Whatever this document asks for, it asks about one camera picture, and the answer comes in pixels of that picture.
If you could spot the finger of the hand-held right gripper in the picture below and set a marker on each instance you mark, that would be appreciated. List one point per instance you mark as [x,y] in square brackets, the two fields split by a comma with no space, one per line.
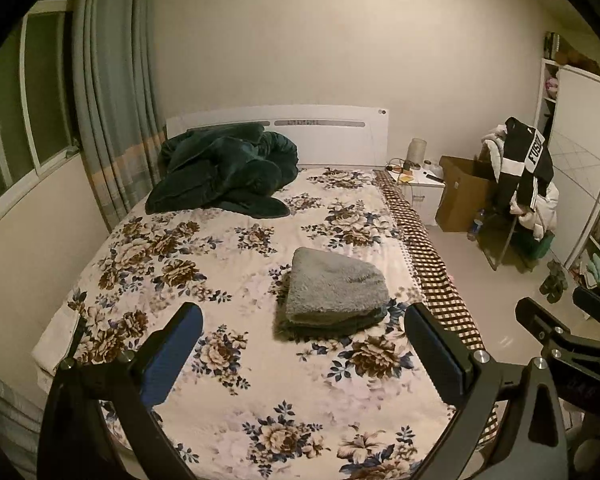
[595,300]
[540,317]

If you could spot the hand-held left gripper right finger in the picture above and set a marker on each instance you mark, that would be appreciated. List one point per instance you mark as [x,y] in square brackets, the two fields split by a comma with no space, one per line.
[440,360]

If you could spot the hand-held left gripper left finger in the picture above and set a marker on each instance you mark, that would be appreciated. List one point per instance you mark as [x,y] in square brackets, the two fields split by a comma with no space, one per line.
[172,350]

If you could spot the grey towel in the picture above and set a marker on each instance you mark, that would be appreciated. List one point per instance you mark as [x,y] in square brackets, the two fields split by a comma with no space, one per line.
[330,285]

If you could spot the stack of folded clothes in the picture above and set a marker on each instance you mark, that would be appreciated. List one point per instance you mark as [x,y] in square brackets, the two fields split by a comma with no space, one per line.
[595,267]

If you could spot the teal storage box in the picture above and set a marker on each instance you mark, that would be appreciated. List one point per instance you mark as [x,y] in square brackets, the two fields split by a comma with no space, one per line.
[537,247]

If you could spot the brown checked blanket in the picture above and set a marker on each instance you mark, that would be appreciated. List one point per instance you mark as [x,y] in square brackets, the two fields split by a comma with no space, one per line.
[430,265]

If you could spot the floral bedsheet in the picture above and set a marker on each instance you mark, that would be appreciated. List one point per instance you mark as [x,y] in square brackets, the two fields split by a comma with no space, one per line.
[230,270]

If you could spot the white puffy jacket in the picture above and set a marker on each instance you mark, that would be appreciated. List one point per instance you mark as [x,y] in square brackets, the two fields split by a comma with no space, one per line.
[542,215]

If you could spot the plastic water bottle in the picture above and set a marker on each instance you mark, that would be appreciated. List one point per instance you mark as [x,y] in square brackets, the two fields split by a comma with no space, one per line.
[476,225]

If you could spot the white wardrobe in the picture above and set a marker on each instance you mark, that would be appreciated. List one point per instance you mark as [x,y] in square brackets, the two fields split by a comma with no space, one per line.
[580,160]

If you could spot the large cardboard box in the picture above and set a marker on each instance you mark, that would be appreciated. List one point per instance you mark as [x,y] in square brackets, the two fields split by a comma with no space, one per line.
[460,195]

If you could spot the black and white jacket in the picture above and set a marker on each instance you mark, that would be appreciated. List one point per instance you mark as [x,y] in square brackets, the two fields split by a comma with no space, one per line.
[522,155]

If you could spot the white nightstand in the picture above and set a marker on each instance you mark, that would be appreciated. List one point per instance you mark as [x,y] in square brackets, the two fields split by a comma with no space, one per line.
[425,195]

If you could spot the black remote control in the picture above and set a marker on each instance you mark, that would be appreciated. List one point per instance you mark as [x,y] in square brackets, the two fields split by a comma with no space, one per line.
[435,178]

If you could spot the cream garment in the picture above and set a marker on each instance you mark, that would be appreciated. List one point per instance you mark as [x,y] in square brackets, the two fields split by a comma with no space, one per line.
[492,147]

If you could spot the dark green blanket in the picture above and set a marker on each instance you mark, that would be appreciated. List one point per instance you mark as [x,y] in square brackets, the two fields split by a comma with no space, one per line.
[220,170]

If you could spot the pink plush toy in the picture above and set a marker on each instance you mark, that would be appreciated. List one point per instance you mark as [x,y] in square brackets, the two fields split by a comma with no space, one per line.
[552,86]

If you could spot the white headboard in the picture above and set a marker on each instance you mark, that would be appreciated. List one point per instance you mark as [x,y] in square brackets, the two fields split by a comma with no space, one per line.
[340,140]

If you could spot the grey-green curtain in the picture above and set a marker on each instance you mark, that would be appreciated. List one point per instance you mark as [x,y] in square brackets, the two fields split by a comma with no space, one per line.
[115,85]

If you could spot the window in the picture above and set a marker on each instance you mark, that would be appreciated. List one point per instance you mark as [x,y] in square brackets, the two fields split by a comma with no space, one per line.
[25,110]

